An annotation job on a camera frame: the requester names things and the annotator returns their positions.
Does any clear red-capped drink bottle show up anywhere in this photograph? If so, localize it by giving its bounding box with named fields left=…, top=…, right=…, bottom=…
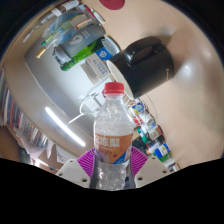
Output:
left=93, top=81, right=135, bottom=191

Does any black mug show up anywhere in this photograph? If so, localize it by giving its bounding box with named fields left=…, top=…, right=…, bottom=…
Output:
left=105, top=35, right=175, bottom=101

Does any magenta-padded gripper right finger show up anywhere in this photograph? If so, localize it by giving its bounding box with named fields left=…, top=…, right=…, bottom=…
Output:
left=128, top=146, right=171, bottom=189

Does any white and blue carton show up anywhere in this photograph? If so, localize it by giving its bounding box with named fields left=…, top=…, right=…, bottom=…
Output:
left=80, top=46, right=118, bottom=85

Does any brown jar with white lid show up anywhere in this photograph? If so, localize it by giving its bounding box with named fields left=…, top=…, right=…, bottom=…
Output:
left=69, top=13, right=95, bottom=32

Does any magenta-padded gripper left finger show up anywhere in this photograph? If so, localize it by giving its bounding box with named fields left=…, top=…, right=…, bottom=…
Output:
left=55, top=147, right=98, bottom=190

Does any white bottle with blue label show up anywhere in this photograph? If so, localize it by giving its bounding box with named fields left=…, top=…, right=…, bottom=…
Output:
left=153, top=142, right=171, bottom=159

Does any flat round red coaster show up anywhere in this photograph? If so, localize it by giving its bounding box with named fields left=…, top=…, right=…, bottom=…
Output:
left=98, top=0, right=127, bottom=11

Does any green bottle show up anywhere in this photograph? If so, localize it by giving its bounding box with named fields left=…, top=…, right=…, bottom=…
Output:
left=59, top=37, right=105, bottom=72

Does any grey shaker bottle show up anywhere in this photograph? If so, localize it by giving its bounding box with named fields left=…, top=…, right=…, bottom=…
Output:
left=53, top=24, right=107, bottom=65

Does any white LED desk lamp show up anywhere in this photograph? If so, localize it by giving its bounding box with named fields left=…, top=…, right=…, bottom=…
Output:
left=44, top=84, right=104, bottom=148

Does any white power strip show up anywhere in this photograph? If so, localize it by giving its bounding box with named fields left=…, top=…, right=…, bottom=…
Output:
left=79, top=94, right=102, bottom=115

